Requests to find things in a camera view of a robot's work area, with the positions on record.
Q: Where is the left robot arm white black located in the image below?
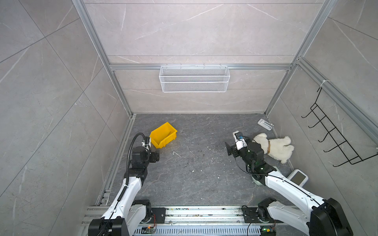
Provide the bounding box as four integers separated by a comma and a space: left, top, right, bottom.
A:
88, 133, 159, 236

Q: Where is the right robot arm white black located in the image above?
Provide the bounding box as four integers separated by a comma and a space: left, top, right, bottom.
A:
226, 131, 353, 236

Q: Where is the yellow plastic bin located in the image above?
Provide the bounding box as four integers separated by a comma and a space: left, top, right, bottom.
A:
150, 122, 177, 149

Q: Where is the white plush dog toy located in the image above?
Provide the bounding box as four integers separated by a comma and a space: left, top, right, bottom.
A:
253, 133, 294, 164

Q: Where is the pale green round object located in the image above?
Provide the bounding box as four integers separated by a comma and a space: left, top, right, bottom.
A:
251, 174, 266, 186

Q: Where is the white digital scale device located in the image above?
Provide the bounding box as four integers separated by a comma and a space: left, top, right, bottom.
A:
287, 169, 309, 187

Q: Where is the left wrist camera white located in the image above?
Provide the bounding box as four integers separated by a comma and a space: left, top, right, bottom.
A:
142, 137, 151, 150

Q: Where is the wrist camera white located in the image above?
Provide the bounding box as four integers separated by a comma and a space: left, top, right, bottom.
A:
233, 131, 247, 150
142, 137, 151, 150

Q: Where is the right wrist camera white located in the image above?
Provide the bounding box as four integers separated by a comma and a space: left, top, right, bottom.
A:
233, 131, 247, 150

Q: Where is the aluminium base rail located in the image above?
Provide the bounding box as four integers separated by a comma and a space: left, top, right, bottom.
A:
79, 206, 296, 236

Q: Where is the white wire mesh basket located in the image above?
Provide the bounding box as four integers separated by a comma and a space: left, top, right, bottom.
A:
159, 65, 230, 93

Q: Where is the black wire hook rack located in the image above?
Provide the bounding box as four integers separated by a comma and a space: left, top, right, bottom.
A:
301, 88, 378, 167

